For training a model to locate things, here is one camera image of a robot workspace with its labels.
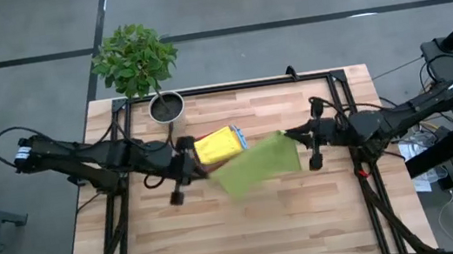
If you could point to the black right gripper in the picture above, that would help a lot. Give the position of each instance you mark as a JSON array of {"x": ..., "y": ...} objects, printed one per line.
[{"x": 332, "y": 132}]

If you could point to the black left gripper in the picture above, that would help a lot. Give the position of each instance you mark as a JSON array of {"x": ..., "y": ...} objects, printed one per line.
[{"x": 184, "y": 159}]

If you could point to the yellow microfiber towel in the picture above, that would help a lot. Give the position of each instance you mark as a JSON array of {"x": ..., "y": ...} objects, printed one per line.
[{"x": 218, "y": 145}]

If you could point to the green microfiber towel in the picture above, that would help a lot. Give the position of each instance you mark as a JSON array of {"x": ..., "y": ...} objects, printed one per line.
[{"x": 262, "y": 162}]

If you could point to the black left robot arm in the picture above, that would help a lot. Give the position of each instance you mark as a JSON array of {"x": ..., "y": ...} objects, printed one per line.
[{"x": 81, "y": 159}]

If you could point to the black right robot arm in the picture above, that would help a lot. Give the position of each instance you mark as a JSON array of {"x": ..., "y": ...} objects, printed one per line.
[{"x": 404, "y": 114}]

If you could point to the pink plastic bin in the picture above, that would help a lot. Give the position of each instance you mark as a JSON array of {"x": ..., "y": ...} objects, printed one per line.
[{"x": 208, "y": 169}]

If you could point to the black clamp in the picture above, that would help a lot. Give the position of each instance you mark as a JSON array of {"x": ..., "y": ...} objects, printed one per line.
[{"x": 290, "y": 72}]

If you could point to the green plant in white pot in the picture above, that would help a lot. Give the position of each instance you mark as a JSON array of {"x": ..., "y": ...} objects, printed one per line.
[{"x": 134, "y": 60}]

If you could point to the white paper sheet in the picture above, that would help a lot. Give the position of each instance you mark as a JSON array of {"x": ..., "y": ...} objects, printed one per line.
[{"x": 424, "y": 184}]

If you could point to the black beam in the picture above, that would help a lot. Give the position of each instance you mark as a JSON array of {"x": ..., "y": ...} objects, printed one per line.
[{"x": 432, "y": 157}]

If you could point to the black metal rig frame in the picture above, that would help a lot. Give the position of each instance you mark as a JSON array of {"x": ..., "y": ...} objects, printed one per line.
[{"x": 225, "y": 87}]

